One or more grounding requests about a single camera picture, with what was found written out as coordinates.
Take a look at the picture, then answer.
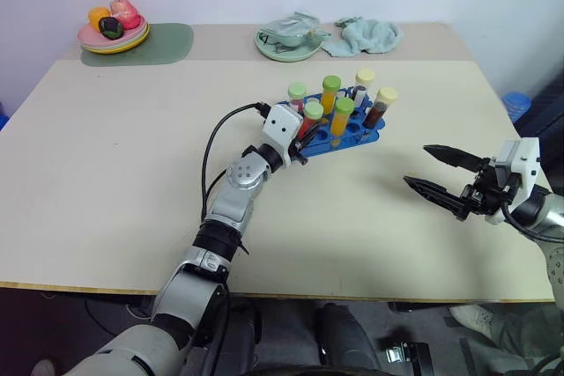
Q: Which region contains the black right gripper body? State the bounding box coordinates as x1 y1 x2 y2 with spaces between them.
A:
457 158 520 222

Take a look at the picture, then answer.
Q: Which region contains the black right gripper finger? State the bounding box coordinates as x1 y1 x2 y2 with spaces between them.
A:
422 144 490 173
402 175 469 221

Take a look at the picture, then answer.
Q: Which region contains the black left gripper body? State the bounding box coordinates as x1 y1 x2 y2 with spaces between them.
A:
288 136 310 166

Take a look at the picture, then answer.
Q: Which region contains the blue test tube rack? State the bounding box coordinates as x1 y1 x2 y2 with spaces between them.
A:
275 85 387 162

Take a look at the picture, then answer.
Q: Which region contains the red tube light green cap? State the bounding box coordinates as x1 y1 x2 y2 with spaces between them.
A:
301 101 325 142
287 82 308 115

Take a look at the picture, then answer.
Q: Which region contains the orange tube green cap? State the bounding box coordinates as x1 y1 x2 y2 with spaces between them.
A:
320 75 343 115
328 97 356 151

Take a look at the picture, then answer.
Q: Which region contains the brown tube pale yellow cap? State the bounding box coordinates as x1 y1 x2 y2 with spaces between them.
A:
361 86 400 131

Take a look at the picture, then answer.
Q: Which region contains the dark tube pale yellow cap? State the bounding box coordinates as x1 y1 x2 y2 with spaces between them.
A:
352 68 377 107

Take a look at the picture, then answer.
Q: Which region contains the light green round plate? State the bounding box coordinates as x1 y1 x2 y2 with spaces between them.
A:
254 26 322 63

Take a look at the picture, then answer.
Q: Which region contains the crumpled clear plastic packet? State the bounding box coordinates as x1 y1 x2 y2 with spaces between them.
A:
263 10 332 41

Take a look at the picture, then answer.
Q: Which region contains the teal crumpled cloth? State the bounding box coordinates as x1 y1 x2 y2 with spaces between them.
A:
321 16 404 59

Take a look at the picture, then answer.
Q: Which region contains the white sneaker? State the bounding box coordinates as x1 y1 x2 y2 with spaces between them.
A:
449 304 501 347

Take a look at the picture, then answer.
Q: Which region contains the grey trouser leg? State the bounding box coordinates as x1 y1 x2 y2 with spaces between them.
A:
487 308 564 369

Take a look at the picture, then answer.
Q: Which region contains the green placemat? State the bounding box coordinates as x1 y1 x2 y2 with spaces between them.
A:
79 22 196 69

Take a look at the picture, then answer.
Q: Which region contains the dark rounded shape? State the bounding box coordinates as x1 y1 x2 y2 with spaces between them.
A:
314 300 381 372
227 300 262 369

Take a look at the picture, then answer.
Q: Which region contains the yellow plate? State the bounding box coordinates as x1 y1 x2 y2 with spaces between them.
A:
81 23 152 55

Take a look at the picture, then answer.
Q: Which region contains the pink toy peach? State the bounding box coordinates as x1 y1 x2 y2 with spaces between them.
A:
108 0 142 30

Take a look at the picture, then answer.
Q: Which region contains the dark purple toy fruit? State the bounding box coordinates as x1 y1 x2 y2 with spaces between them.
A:
98 16 125 40

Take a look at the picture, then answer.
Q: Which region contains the pale green stacked plate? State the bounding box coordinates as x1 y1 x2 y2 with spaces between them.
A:
80 21 150 52

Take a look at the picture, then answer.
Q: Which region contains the pink plate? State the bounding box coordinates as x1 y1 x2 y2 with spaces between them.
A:
78 14 149 45

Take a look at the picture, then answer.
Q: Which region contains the orange toy fruit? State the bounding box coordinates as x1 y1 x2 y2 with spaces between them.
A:
87 6 112 27

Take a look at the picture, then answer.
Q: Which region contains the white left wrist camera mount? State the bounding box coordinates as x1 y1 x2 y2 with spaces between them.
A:
262 102 306 170

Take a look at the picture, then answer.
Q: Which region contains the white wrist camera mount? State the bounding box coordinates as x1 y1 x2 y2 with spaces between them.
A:
484 137 541 225
262 102 306 170

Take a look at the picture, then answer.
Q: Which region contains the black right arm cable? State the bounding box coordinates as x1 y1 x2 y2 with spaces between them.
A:
500 198 564 244

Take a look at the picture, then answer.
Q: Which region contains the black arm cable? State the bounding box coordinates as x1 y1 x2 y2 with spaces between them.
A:
199 102 272 224
500 198 564 244

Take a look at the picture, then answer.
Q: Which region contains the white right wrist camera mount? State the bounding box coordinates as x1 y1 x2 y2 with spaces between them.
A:
484 137 541 225

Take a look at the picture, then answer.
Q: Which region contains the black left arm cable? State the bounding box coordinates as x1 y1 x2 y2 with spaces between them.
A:
199 102 272 224

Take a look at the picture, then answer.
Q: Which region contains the black metal bracket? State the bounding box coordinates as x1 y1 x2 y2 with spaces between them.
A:
384 340 432 373

